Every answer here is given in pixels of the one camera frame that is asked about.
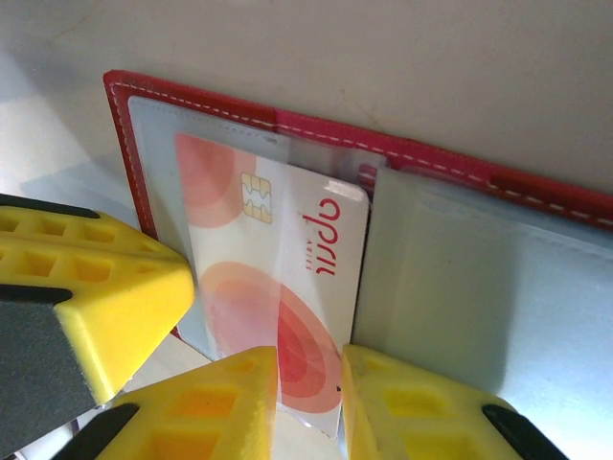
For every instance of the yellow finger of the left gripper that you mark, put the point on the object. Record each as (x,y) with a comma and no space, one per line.
(120,297)

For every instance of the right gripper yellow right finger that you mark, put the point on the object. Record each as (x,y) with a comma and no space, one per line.
(412,417)

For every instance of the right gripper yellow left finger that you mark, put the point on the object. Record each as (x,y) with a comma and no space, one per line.
(201,417)

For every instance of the red card holder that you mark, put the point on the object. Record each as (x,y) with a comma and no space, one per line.
(455,297)

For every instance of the white credit card orange circles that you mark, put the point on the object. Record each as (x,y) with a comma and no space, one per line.
(306,268)

